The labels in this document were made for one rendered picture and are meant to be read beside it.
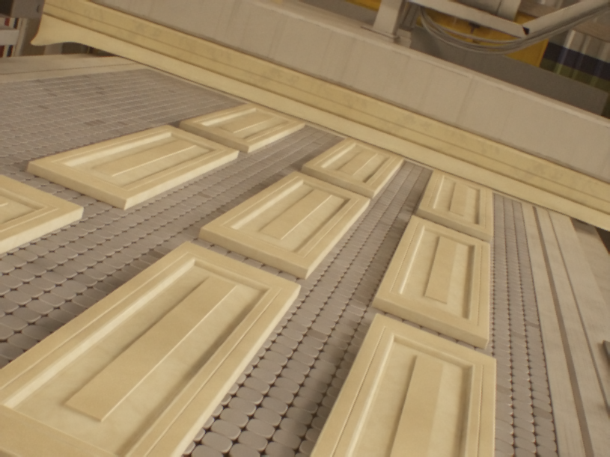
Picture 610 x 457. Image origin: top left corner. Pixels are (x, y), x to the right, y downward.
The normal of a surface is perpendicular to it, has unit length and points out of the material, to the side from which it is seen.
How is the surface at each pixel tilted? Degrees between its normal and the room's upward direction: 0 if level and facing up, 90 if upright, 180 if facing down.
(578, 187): 90
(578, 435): 0
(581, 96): 90
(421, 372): 0
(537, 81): 90
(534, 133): 90
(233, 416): 0
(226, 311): 11
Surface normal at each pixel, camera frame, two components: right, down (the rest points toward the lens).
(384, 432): 0.12, -0.96
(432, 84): -0.23, 0.21
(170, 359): 0.48, -0.83
